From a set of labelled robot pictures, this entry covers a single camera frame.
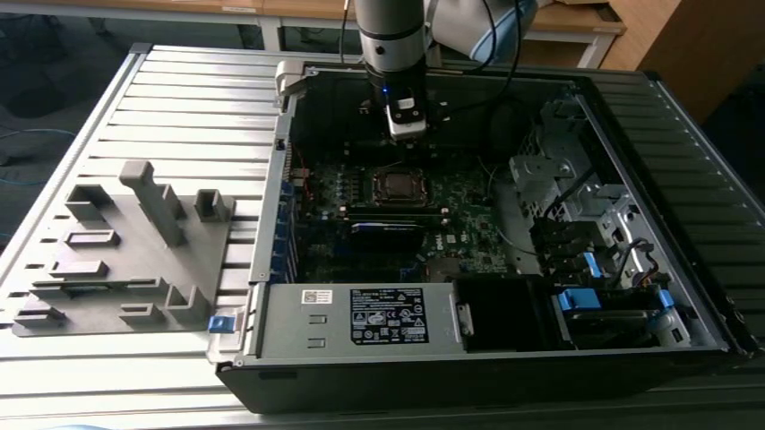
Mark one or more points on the wooden desk white frame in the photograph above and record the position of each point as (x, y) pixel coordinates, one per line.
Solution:
(568, 24)

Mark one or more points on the grey power supply unit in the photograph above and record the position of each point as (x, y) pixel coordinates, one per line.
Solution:
(300, 340)

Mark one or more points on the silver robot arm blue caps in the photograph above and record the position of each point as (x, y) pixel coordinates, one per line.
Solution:
(392, 45)

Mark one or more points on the black fan shroud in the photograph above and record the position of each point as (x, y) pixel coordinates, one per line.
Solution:
(502, 313)

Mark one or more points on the black graphics card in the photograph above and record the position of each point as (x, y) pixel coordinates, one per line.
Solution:
(385, 237)

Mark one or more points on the blue case latch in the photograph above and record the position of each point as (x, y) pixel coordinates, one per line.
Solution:
(221, 324)

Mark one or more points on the wooden cabinet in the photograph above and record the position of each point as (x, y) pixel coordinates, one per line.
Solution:
(705, 45)

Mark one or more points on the hard disk in blue carrier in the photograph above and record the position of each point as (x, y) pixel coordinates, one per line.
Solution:
(577, 300)

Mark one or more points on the silver metal drive cage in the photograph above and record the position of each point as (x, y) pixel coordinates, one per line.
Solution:
(544, 170)

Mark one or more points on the black open PC case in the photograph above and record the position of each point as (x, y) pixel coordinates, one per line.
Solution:
(418, 385)

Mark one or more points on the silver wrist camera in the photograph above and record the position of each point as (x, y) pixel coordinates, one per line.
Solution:
(409, 125)

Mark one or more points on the RAM slot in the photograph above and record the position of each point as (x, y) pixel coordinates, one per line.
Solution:
(394, 216)
(389, 207)

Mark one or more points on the grey parts rack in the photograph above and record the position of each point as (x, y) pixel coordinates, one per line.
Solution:
(138, 269)

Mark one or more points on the brown chipset heatsink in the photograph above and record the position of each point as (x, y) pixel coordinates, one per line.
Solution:
(444, 266)

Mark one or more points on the green motherboard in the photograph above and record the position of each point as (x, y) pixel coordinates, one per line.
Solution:
(472, 224)

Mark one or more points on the blue drive bay tab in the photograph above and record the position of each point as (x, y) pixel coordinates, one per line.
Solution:
(591, 265)

